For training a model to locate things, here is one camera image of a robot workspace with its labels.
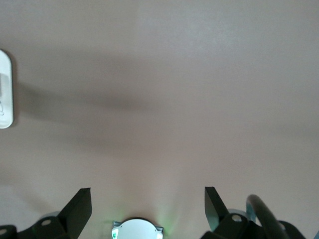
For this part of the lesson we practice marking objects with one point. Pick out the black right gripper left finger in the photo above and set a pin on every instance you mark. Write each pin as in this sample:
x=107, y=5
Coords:
x=67, y=216

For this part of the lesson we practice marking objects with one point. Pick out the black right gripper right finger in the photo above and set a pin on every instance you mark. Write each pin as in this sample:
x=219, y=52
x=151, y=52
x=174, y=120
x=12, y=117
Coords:
x=224, y=221

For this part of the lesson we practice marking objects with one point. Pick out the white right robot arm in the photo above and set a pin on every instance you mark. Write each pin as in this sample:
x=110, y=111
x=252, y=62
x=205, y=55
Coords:
x=135, y=230

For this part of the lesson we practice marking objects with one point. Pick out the cream plastic tray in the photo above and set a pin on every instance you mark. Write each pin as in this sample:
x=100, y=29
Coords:
x=6, y=89

